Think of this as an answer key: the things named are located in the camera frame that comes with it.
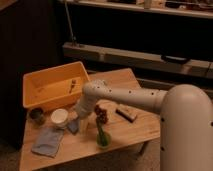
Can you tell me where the blue folded cloth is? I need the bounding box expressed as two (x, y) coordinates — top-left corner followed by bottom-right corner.
(31, 127), (64, 158)

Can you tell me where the dark grape bunch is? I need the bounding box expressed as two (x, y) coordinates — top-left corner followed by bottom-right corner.
(94, 105), (108, 124)

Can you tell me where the blue sponge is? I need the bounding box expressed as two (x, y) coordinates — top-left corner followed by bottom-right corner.
(67, 119), (79, 134)

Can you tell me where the grey metal shelf rail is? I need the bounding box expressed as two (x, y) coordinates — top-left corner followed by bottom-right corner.
(63, 42), (213, 79)

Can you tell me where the dark metal cup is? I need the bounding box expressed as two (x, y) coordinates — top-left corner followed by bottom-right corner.
(29, 108), (45, 125)

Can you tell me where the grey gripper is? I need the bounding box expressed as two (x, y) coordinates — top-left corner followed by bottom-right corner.
(75, 104), (91, 134)

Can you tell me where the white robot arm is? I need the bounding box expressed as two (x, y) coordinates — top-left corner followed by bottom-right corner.
(75, 80), (213, 171)

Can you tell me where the metal stand pole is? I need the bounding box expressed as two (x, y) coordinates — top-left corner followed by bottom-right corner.
(64, 0), (78, 46)

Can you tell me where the yellow plastic bin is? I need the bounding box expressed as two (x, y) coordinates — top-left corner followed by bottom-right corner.
(23, 62), (90, 111)

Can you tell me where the dark brush block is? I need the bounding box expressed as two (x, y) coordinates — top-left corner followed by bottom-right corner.
(115, 104), (137, 123)

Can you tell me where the white bowl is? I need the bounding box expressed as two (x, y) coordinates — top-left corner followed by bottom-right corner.
(51, 109), (68, 128)

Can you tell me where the small utensil in bin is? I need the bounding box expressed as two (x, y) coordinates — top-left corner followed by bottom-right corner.
(69, 80), (76, 93)

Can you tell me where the wooden table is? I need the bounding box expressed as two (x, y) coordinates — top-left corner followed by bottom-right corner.
(18, 67), (162, 171)

